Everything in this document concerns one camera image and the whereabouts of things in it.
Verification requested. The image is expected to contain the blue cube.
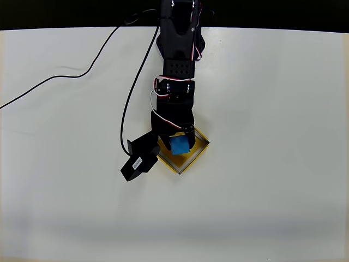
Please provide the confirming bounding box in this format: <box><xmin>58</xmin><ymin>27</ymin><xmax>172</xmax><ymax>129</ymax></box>
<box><xmin>169</xmin><ymin>135</ymin><xmax>190</xmax><ymax>156</ymax></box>

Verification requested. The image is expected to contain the yellow square tray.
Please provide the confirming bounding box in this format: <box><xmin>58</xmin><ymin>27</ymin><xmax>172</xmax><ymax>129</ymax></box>
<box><xmin>156</xmin><ymin>124</ymin><xmax>211</xmax><ymax>176</ymax></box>

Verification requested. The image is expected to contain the white red gripper servo wire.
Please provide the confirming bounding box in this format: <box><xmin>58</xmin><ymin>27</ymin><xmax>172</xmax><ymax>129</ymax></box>
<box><xmin>149</xmin><ymin>76</ymin><xmax>192</xmax><ymax>131</ymax></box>

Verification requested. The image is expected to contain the black camera with bracket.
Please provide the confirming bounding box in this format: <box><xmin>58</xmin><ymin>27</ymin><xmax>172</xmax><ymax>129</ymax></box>
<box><xmin>120</xmin><ymin>130</ymin><xmax>161</xmax><ymax>182</ymax></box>

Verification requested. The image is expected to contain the black camera cable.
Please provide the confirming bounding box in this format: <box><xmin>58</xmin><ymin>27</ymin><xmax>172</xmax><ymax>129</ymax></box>
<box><xmin>119</xmin><ymin>8</ymin><xmax>161</xmax><ymax>158</ymax></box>

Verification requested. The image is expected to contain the white red arm servo wire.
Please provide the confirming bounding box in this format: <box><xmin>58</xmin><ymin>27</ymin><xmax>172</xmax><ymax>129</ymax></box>
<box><xmin>188</xmin><ymin>0</ymin><xmax>204</xmax><ymax>62</ymax></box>

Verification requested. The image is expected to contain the black extension cable with plug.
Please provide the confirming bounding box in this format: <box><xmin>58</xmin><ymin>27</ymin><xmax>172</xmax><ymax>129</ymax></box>
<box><xmin>0</xmin><ymin>12</ymin><xmax>141</xmax><ymax>110</ymax></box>

